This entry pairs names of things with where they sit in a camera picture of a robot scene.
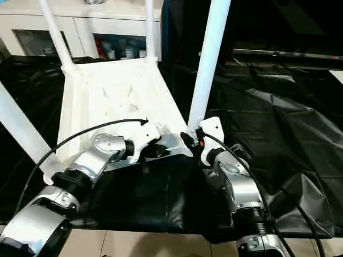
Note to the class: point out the white plastic table top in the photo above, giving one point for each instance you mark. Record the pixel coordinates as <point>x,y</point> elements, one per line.
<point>112,91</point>

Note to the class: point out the white plastic table leg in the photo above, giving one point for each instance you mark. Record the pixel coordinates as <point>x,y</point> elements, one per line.
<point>151,29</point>
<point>21,134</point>
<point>209,64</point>
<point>56,37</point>

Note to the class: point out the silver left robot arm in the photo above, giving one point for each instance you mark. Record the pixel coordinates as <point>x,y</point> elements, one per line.
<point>96,155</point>

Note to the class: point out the black mat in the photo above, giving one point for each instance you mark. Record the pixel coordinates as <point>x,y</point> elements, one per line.
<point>161,198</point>

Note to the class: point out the small gold tag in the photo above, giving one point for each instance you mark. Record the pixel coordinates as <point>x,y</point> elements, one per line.
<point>199,53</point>

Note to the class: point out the black metal bar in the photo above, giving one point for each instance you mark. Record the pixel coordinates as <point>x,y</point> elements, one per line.
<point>289,53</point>

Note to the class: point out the white cabinet with glass doors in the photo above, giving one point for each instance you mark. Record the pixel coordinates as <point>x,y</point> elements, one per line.
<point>80,21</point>

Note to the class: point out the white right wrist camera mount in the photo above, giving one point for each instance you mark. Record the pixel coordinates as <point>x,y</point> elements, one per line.
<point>211,128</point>

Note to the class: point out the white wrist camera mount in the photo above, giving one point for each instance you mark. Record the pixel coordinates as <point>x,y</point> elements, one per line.
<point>211,128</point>
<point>146,133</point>

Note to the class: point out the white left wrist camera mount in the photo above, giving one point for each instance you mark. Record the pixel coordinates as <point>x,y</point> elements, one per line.
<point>146,133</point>

